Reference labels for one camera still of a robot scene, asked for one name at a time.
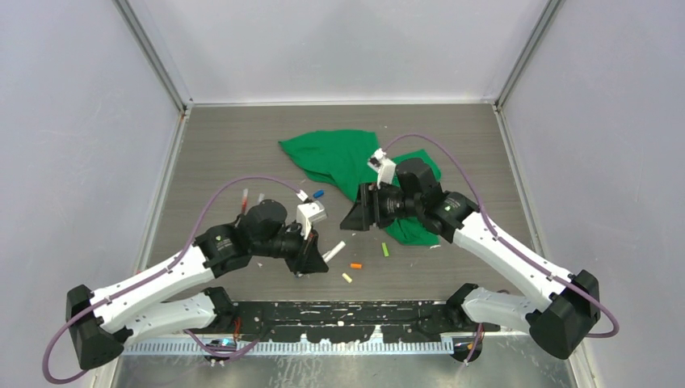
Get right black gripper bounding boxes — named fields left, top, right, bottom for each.
left=340, top=183, right=422, bottom=233

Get white marker green tip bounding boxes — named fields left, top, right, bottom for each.
left=322, top=241, right=346, bottom=263

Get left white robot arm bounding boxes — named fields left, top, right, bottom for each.
left=66, top=200, right=329, bottom=370

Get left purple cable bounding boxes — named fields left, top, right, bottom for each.
left=41, top=175, right=309, bottom=385

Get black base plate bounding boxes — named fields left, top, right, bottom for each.
left=192, top=301, right=477, bottom=344

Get green cloth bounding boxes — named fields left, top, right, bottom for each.
left=279, top=129, right=442, bottom=247

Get red orange pen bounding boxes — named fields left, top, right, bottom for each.
left=241, top=188, right=249, bottom=214

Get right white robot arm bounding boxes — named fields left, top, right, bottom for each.
left=340, top=157, right=601, bottom=360

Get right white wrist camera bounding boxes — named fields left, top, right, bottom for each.
left=367, top=148, right=397, bottom=186

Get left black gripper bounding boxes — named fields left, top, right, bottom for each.
left=251, top=219, right=327, bottom=276

